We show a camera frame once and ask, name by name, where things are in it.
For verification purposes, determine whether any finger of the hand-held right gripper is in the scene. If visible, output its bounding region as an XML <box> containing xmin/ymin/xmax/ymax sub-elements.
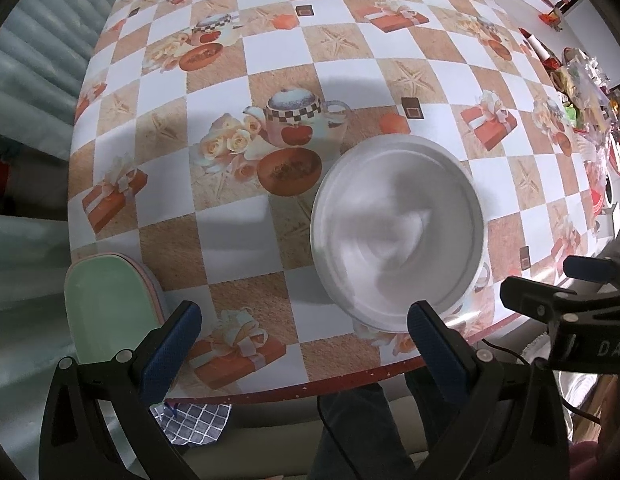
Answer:
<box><xmin>500</xmin><ymin>276</ymin><xmax>620</xmax><ymax>331</ymax></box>
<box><xmin>562</xmin><ymin>255</ymin><xmax>620</xmax><ymax>286</ymax></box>

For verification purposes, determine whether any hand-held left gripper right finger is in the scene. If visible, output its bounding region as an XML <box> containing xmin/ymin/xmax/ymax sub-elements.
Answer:
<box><xmin>407</xmin><ymin>300</ymin><xmax>573</xmax><ymax>480</ymax></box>

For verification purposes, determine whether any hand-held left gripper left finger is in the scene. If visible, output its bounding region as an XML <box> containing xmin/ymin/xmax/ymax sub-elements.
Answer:
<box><xmin>39</xmin><ymin>300</ymin><xmax>203</xmax><ymax>480</ymax></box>

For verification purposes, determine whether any pale green plate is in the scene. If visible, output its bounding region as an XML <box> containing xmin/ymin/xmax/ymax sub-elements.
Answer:
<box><xmin>64</xmin><ymin>252</ymin><xmax>165</xmax><ymax>366</ymax></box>

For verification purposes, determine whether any white bowl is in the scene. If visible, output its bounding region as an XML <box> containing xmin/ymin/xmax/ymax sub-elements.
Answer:
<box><xmin>310</xmin><ymin>135</ymin><xmax>486</xmax><ymax>333</ymax></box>

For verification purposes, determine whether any red round tray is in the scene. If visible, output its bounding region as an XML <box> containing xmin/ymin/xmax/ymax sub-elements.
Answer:
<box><xmin>584</xmin><ymin>135</ymin><xmax>620</xmax><ymax>221</ymax></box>

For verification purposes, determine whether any blue checkered cloth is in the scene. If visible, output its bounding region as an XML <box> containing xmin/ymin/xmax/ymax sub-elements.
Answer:
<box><xmin>149</xmin><ymin>401</ymin><xmax>231</xmax><ymax>447</ymax></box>

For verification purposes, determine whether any person's leg in jeans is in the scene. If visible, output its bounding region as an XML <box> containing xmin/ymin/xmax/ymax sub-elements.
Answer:
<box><xmin>310</xmin><ymin>382</ymin><xmax>431</xmax><ymax>480</ymax></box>

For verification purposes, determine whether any printed checkered tablecloth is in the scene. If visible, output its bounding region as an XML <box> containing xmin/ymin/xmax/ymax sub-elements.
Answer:
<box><xmin>67</xmin><ymin>0</ymin><xmax>613</xmax><ymax>403</ymax></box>

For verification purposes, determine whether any beige sofa seat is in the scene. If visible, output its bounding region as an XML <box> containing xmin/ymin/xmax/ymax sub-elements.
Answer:
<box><xmin>180</xmin><ymin>385</ymin><xmax>441</xmax><ymax>480</ymax></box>

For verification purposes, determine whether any clear plastic bag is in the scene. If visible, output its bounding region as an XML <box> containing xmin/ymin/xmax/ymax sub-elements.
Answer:
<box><xmin>550</xmin><ymin>47</ymin><xmax>620</xmax><ymax>131</ymax></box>

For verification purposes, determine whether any grey ribbed upholstery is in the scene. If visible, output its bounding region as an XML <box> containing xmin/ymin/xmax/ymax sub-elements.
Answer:
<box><xmin>0</xmin><ymin>0</ymin><xmax>126</xmax><ymax>221</ymax></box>

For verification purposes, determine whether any black cable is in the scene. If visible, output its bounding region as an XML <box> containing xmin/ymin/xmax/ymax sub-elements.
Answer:
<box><xmin>482</xmin><ymin>337</ymin><xmax>603</xmax><ymax>426</ymax></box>
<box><xmin>317</xmin><ymin>395</ymin><xmax>361</xmax><ymax>480</ymax></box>

